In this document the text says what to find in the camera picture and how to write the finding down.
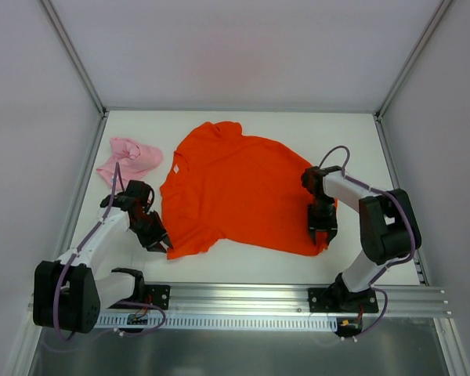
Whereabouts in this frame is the orange t shirt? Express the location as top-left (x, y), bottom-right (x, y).
top-left (160, 121), bottom-right (328, 260)

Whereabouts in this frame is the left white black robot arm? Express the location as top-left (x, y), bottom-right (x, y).
top-left (32, 180), bottom-right (172, 334)

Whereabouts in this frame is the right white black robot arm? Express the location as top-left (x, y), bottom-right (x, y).
top-left (301, 166), bottom-right (421, 313)

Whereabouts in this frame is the pink t shirt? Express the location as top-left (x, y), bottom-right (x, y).
top-left (96, 137), bottom-right (164, 191)

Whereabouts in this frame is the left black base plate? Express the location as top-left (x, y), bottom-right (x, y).
top-left (145, 284), bottom-right (171, 310)

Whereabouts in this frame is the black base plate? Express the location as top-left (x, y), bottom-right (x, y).
top-left (307, 287), bottom-right (379, 313)
top-left (145, 284), bottom-right (171, 310)

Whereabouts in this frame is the aluminium mounting rail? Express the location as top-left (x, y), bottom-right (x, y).
top-left (168, 283), bottom-right (452, 318)

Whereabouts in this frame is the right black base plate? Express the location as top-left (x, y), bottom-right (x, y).
top-left (307, 287), bottom-right (379, 313)

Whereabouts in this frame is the white slotted cable duct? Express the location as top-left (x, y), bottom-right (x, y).
top-left (96, 312), bottom-right (338, 333)

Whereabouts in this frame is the right aluminium frame post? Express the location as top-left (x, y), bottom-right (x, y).
top-left (375, 0), bottom-right (455, 118)

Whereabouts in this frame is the aluminium frame post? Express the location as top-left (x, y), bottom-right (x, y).
top-left (38, 0), bottom-right (107, 117)
top-left (375, 0), bottom-right (455, 118)

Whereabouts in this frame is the left aluminium frame post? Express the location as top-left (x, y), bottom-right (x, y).
top-left (38, 0), bottom-right (107, 117)

